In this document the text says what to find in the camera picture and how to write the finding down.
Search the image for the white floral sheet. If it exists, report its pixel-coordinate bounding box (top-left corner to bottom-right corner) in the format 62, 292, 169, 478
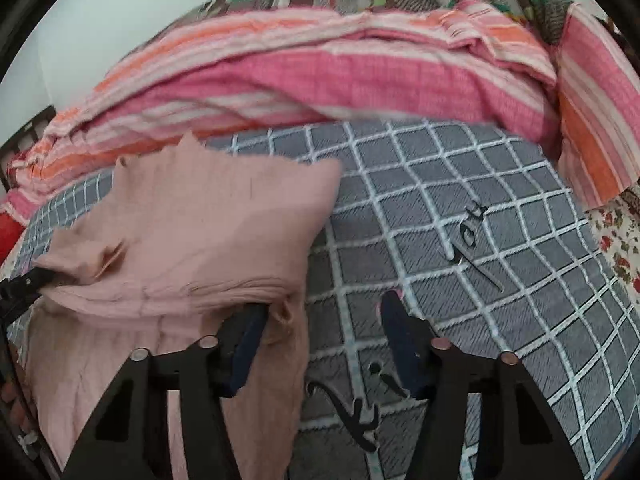
585, 189, 640, 307

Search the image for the light pink garment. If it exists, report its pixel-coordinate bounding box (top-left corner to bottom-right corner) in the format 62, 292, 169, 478
22, 132, 343, 480

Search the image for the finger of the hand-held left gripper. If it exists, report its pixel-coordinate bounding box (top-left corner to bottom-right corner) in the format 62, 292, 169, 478
0, 266, 57, 322

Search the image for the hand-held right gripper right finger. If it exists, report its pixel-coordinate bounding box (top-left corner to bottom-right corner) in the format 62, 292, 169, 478
380, 291, 584, 480

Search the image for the grey checked bedsheet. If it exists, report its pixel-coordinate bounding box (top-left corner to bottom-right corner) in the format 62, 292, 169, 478
0, 119, 637, 480

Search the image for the red cloth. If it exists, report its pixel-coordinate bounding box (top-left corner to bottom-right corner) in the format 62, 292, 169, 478
0, 211, 27, 267

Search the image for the dark wooden headboard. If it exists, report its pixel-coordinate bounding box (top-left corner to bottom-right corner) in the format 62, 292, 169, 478
0, 105, 57, 192

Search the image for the pink striped blanket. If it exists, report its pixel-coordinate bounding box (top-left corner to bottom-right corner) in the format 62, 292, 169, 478
5, 0, 640, 226

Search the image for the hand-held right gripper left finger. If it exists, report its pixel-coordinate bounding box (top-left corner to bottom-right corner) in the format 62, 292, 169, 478
62, 304, 270, 480

